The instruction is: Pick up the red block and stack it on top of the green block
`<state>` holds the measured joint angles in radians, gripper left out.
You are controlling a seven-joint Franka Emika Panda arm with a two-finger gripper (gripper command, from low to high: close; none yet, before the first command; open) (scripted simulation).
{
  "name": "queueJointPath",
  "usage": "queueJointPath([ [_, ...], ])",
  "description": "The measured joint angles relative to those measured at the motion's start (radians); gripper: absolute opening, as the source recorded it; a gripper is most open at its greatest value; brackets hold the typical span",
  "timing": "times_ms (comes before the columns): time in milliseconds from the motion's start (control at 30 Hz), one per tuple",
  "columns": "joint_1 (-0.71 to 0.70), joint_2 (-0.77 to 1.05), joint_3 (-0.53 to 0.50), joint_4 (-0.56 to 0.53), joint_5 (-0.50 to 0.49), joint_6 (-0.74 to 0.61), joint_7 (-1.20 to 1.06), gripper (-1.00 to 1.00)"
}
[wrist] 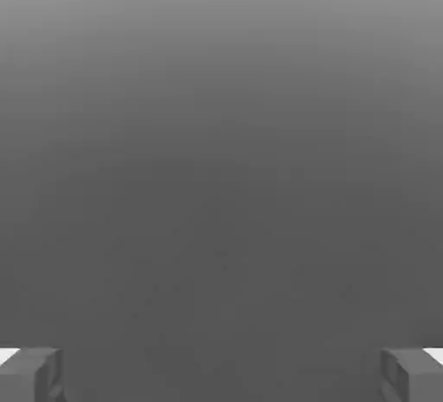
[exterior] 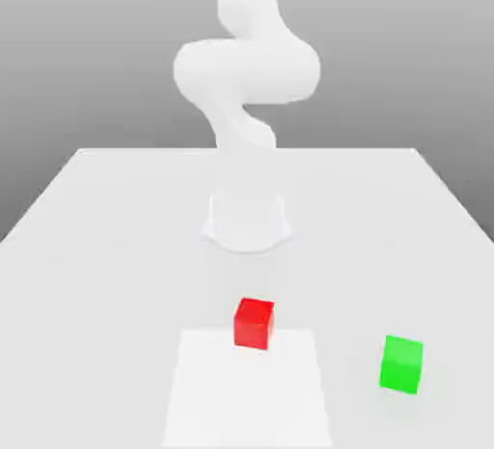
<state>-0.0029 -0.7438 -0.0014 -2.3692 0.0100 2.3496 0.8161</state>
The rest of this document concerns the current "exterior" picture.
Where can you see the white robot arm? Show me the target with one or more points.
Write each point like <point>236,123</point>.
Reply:
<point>247,70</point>

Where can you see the small red cube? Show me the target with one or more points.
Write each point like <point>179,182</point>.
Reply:
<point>252,325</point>

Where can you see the small green cube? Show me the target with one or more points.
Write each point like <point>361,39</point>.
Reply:
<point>400,366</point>

